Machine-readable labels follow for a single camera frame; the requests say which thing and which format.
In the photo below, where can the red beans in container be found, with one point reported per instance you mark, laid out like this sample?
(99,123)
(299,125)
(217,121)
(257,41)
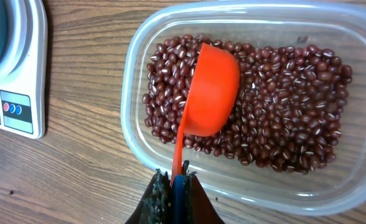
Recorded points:
(287,111)

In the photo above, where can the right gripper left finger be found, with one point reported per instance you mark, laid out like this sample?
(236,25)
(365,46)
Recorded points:
(155,204)

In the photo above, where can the clear plastic container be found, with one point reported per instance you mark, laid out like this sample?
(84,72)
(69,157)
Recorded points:
(341,27)

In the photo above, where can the red measuring scoop blue handle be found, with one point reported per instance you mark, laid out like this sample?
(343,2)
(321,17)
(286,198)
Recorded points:
(210,100)

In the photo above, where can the white digital kitchen scale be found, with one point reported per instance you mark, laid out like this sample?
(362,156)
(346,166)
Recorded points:
(23,69)

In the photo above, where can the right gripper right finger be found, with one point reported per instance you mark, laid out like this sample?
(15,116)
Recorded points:
(197,209)

